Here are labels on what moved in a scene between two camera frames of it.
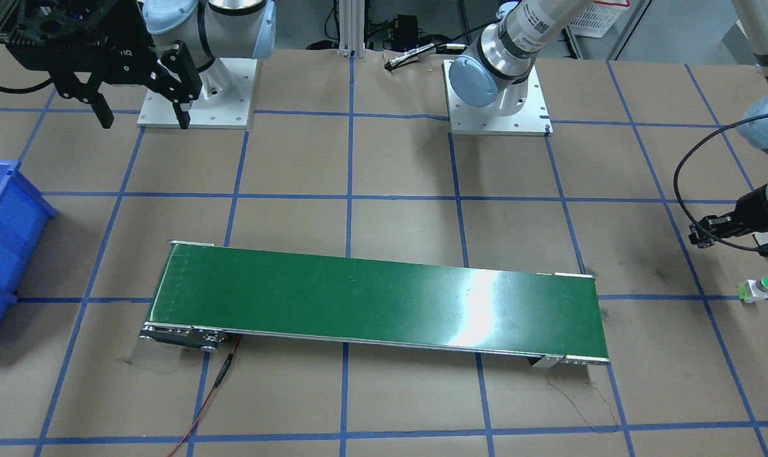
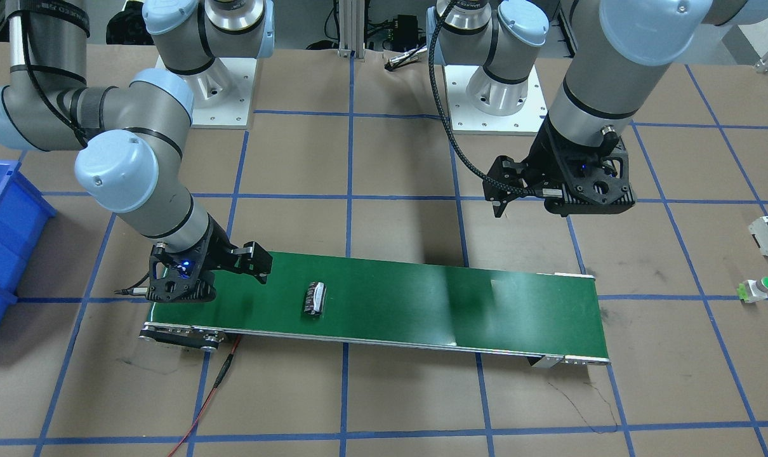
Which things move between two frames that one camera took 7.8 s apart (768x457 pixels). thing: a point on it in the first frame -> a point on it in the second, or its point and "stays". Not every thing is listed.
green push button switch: x=752 y=291 stays
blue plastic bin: x=13 y=212 stays
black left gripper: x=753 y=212 -> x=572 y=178
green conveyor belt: x=207 y=292 stays
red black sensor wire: x=220 y=377 stays
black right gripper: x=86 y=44 -> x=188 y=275
